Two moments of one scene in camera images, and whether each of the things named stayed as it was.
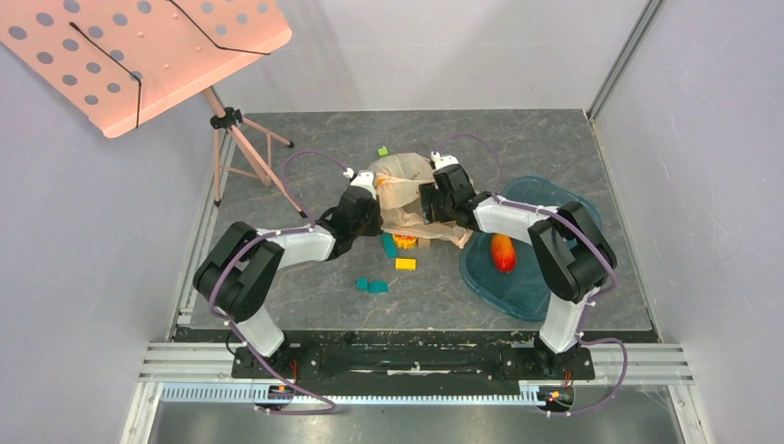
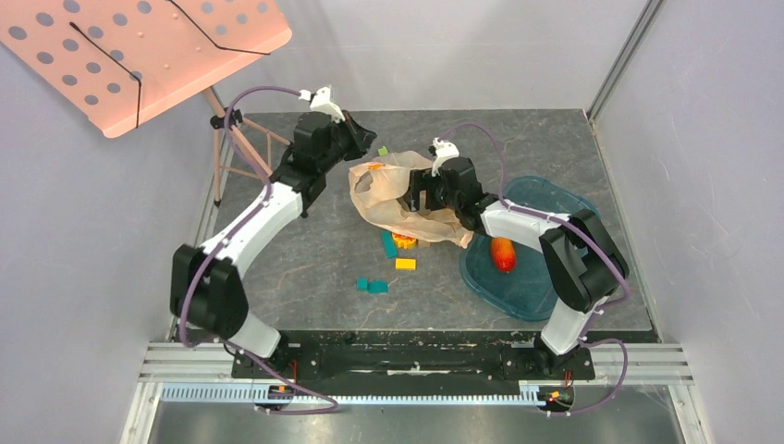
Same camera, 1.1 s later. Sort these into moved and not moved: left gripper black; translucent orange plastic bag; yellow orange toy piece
Moved: left gripper black
Not moved: yellow orange toy piece; translucent orange plastic bag
